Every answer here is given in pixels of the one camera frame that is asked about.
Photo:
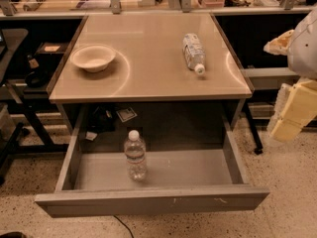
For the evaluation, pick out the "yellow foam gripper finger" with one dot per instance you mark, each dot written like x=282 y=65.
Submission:
x=295 y=107
x=279 y=46

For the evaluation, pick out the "clear plastic water bottle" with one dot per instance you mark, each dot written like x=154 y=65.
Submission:
x=135 y=152

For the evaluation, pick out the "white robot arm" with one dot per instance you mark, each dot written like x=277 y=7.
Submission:
x=302 y=50

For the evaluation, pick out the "white labelled bottle lying down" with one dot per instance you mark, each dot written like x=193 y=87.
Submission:
x=193 y=53

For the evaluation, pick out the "grey cabinet with counter top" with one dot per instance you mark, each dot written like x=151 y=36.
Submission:
x=150 y=64

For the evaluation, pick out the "grey open drawer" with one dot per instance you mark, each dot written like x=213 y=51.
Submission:
x=95 y=182

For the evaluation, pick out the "white paper card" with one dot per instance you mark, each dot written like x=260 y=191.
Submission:
x=126 y=114

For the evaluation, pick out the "white paper bowl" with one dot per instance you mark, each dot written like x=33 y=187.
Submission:
x=92 y=58

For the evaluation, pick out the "black side table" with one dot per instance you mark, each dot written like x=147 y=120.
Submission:
x=12 y=39

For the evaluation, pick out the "black coiled tool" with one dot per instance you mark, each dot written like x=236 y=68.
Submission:
x=32 y=5

